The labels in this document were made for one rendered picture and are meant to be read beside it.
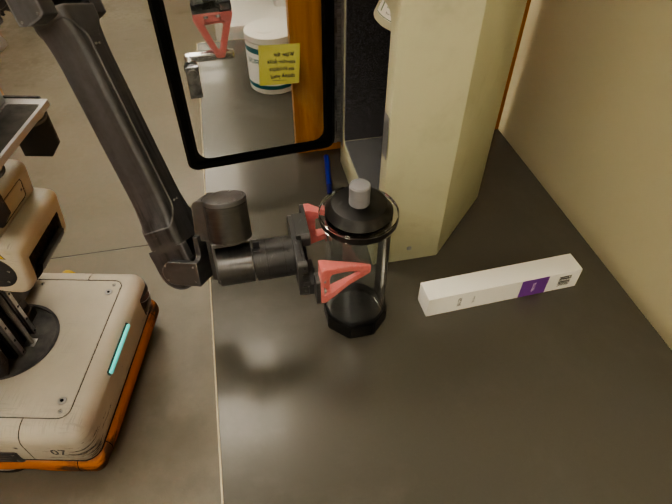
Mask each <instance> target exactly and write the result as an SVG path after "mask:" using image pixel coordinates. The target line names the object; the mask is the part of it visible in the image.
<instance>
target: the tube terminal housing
mask: <svg viewBox="0 0 672 504"><path fill-rule="evenodd" d="M384 1H385V3H386V4H387V5H388V7H389V10H390V14H391V36H390V49H389V63H388V76H387V89H386V102H385V111H386V113H387V115H388V117H389V131H388V143H387V155H386V160H385V158H384V156H383V154H382V155H381V168H380V182H379V190H381V191H383V192H385V193H387V194H388V195H389V196H391V197H392V198H393V199H394V200H395V202H396V203H397V205H398V208H399V221H398V225H397V228H396V230H395V231H394V232H393V233H392V235H391V241H390V250H389V260H388V262H395V261H401V260H407V259H414V258H420V257H426V256H433V255H436V254H437V253H438V252H439V250H440V249H441V247H442V246H443V245H444V243H445V242H446V240H447V239H448V238H449V236H450V235H451V233H452V232H453V231H454V229H455V228H456V226H457V225H458V224H459V222H460V221H461V219H462V218H463V217H464V215H465V214H466V212H467V211H468V210H469V208H470V207H471V205H472V204H473V203H474V201H475V200H476V199H477V197H478V193H479V189H480V185H481V181H482V177H483V174H484V170H485V166H486V162H487V158H488V154H489V150H490V146H491V142H492V138H493V134H494V130H495V126H496V122H497V118H498V114H499V110H500V106H501V102H502V98H503V94H504V90H505V86H506V83H507V79H508V75H509V71H510V67H511V63H512V59H513V55H514V51H515V47H516V43H517V39H518V35H519V31H520V27H521V23H522V19H523V15H524V11H525V7H526V3H527V0H384ZM345 24H346V0H345V4H344V93H343V147H342V145H341V150H340V161H341V164H342V167H343V170H344V172H345V175H346V178H347V180H348V183H350V182H351V181H352V180H354V179H358V176H357V174H356V171H355V169H354V166H353V163H352V161H351V158H350V156H349V153H348V151H347V148H346V146H345V139H344V101H345Z"/></svg>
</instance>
